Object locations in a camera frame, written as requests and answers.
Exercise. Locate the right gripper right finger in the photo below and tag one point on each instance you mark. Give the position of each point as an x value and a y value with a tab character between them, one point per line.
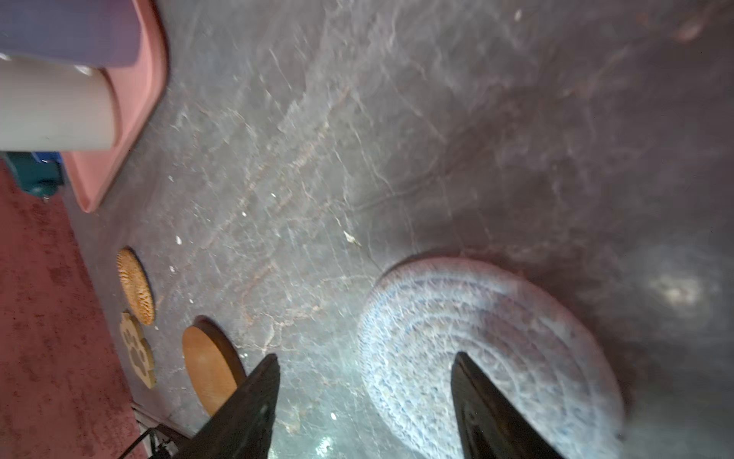
488	424

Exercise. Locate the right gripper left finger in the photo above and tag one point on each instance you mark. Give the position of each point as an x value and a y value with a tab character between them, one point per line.
243	427

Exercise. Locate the large round wooden coaster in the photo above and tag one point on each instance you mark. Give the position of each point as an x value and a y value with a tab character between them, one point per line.
213	365

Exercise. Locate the grey blue woven coaster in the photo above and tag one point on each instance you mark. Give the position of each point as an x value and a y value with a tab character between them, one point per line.
552	369

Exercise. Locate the woven rattan coaster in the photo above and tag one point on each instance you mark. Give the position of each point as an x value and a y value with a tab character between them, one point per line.
136	286

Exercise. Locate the brown paw print coaster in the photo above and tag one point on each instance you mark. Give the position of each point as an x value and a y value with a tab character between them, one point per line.
138	349

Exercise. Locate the green tape measure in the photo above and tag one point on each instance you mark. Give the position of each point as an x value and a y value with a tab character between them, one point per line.
39	174

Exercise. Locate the pink serving tray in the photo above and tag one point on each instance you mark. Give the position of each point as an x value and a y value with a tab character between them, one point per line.
137	90

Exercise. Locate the white mug red inside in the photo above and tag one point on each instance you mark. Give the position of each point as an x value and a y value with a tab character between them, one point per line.
47	106

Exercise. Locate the lavender mug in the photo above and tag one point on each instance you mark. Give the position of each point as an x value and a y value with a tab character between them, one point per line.
96	33

